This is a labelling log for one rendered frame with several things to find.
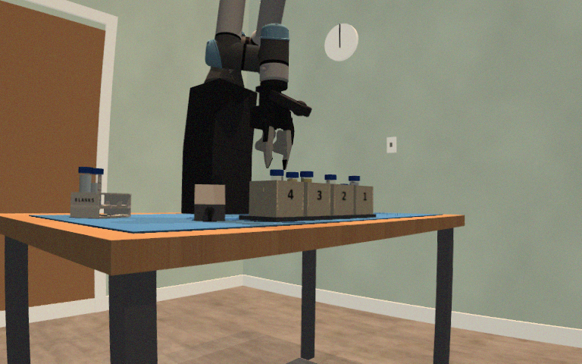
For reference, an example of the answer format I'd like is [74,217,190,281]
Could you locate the beige tube rack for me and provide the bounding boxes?
[70,192,131,218]

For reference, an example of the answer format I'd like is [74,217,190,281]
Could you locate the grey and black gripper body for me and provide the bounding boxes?
[250,80,292,130]

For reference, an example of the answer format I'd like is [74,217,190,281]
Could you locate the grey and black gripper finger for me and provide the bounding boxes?
[255,112,276,168]
[273,118,294,170]

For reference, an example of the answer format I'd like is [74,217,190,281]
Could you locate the beige bucket adapter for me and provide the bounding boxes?
[330,184,354,215]
[353,185,374,215]
[249,180,304,218]
[304,182,330,216]

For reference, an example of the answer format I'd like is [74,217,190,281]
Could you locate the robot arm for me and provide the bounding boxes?
[204,0,311,117]

